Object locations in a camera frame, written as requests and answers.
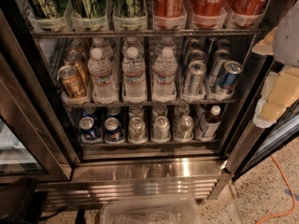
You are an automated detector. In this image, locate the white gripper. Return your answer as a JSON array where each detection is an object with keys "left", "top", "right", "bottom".
[{"left": 252, "top": 28, "right": 299, "bottom": 129}]

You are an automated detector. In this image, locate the blue pepsi can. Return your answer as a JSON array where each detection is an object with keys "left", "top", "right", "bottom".
[
  {"left": 107, "top": 105, "right": 121, "bottom": 120},
  {"left": 105, "top": 118, "right": 123, "bottom": 143},
  {"left": 79, "top": 117, "right": 101, "bottom": 142},
  {"left": 83, "top": 107, "right": 100, "bottom": 121}
]

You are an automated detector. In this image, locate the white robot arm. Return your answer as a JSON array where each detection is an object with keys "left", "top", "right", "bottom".
[{"left": 252, "top": 1, "right": 299, "bottom": 129}]

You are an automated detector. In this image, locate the slim blue silver can front right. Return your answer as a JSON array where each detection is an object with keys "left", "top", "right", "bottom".
[{"left": 215, "top": 61, "right": 243, "bottom": 95}]

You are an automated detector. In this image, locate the slim can rear right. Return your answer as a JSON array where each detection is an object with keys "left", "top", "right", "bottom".
[{"left": 214, "top": 38, "right": 232, "bottom": 51}]

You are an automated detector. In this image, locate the slim can middle right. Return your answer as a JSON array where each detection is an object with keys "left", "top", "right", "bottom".
[{"left": 207, "top": 49, "right": 232, "bottom": 87}]

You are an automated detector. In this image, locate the slim can middle left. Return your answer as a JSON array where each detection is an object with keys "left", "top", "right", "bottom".
[{"left": 183, "top": 49, "right": 206, "bottom": 68}]

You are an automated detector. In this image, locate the slim can rear left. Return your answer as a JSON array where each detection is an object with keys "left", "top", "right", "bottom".
[{"left": 183, "top": 38, "right": 203, "bottom": 55}]

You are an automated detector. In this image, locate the slim silver can front left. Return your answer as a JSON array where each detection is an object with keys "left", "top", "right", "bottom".
[{"left": 183, "top": 61, "right": 206, "bottom": 95}]

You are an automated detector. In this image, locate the fridge door right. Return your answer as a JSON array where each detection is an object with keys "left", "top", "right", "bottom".
[{"left": 225, "top": 62, "right": 299, "bottom": 181}]

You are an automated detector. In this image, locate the silver soda can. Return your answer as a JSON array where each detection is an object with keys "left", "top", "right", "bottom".
[
  {"left": 129, "top": 117, "right": 146, "bottom": 144},
  {"left": 129, "top": 105, "right": 144, "bottom": 119},
  {"left": 174, "top": 105, "right": 190, "bottom": 120},
  {"left": 152, "top": 105, "right": 168, "bottom": 119},
  {"left": 152, "top": 116, "right": 170, "bottom": 143},
  {"left": 175, "top": 116, "right": 194, "bottom": 140}
]

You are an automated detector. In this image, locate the gold can rear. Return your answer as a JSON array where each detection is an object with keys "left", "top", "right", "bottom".
[{"left": 68, "top": 39, "right": 89, "bottom": 58}]

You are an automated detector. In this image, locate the gold can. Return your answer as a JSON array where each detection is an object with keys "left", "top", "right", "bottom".
[
  {"left": 58, "top": 65, "right": 87, "bottom": 99},
  {"left": 64, "top": 52, "right": 90, "bottom": 86},
  {"left": 68, "top": 39, "right": 89, "bottom": 58}
]

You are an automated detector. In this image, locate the blue pepsi can rear left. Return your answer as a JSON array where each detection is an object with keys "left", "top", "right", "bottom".
[{"left": 83, "top": 107, "right": 100, "bottom": 121}]

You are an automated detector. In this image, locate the gold can middle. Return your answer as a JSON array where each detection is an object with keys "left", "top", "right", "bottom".
[{"left": 64, "top": 52, "right": 90, "bottom": 86}]

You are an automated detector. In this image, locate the blue pepsi can front left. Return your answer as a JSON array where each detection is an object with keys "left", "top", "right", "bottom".
[{"left": 79, "top": 117, "right": 101, "bottom": 142}]

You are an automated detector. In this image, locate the gold can front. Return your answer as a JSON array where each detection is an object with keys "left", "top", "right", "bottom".
[{"left": 58, "top": 65, "right": 87, "bottom": 99}]

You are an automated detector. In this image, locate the steel fridge base grille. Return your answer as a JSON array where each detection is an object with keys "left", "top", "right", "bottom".
[{"left": 37, "top": 158, "right": 232, "bottom": 210}]

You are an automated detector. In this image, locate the brown drink bottle white cap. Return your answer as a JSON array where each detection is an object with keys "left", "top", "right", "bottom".
[{"left": 198, "top": 105, "right": 221, "bottom": 140}]

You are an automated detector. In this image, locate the water bottle rear right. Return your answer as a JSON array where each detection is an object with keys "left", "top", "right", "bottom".
[{"left": 155, "top": 36, "right": 176, "bottom": 56}]

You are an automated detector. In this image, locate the water bottle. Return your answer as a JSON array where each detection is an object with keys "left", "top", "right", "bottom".
[
  {"left": 88, "top": 48, "right": 119, "bottom": 104},
  {"left": 153, "top": 47, "right": 178, "bottom": 103},
  {"left": 155, "top": 36, "right": 176, "bottom": 56},
  {"left": 92, "top": 37, "right": 114, "bottom": 61},
  {"left": 122, "top": 37, "right": 144, "bottom": 56},
  {"left": 122, "top": 47, "right": 147, "bottom": 103}
]

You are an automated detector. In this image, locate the water bottle front right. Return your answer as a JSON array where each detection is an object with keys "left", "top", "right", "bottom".
[{"left": 153, "top": 47, "right": 178, "bottom": 103}]

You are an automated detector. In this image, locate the water bottle front middle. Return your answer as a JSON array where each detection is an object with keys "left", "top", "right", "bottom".
[{"left": 122, "top": 47, "right": 147, "bottom": 103}]

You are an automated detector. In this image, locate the water bottle rear middle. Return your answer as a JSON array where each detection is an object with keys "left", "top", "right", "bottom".
[{"left": 122, "top": 37, "right": 144, "bottom": 56}]

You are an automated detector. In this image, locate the water bottle rear left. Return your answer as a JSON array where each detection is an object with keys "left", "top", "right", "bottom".
[{"left": 92, "top": 37, "right": 114, "bottom": 61}]

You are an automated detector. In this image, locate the water bottle front left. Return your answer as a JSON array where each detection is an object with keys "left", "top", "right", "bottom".
[{"left": 88, "top": 48, "right": 119, "bottom": 104}]

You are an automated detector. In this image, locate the clear plastic bin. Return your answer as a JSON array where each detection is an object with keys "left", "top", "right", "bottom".
[{"left": 100, "top": 193, "right": 202, "bottom": 224}]

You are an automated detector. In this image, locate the middle wire shelf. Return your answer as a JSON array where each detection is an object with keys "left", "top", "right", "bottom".
[{"left": 63, "top": 99, "right": 237, "bottom": 108}]

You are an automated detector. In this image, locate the wire shelf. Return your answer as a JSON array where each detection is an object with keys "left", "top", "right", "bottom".
[
  {"left": 63, "top": 99, "right": 237, "bottom": 108},
  {"left": 30, "top": 29, "right": 266, "bottom": 39}
]

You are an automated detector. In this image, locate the upper wire shelf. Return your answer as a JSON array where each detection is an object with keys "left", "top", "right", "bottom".
[{"left": 30, "top": 29, "right": 266, "bottom": 39}]

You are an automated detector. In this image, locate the orange cable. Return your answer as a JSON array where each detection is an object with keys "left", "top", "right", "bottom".
[{"left": 255, "top": 154, "right": 297, "bottom": 224}]

